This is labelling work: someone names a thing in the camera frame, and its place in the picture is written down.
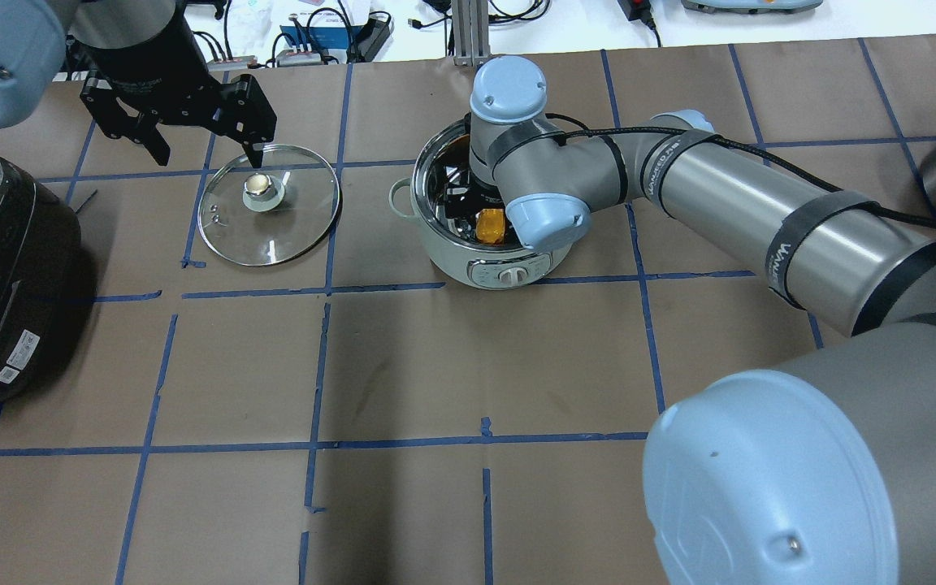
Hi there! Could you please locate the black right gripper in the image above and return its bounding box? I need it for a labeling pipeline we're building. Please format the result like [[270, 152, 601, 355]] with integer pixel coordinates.
[[442, 183, 505, 219]]

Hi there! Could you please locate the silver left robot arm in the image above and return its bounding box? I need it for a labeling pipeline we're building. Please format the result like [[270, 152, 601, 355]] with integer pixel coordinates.
[[0, 1, 276, 169]]

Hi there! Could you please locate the pale green electric pot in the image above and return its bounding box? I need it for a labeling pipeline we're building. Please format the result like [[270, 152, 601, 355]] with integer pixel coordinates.
[[388, 121, 571, 290]]

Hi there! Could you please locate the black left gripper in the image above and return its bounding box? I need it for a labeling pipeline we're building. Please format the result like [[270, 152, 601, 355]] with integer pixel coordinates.
[[80, 16, 278, 169]]

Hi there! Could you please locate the glass pot lid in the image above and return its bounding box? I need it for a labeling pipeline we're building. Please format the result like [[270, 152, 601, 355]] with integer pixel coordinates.
[[197, 145, 342, 267]]

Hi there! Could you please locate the aluminium frame post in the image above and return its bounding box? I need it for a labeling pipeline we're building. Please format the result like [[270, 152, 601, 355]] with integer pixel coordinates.
[[447, 0, 492, 67]]

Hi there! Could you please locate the black rice cooker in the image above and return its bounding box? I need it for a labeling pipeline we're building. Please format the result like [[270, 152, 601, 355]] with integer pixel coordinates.
[[0, 150, 84, 415]]

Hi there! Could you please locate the yellow toy corn cob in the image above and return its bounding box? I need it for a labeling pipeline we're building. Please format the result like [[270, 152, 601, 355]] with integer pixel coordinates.
[[475, 208, 508, 245]]

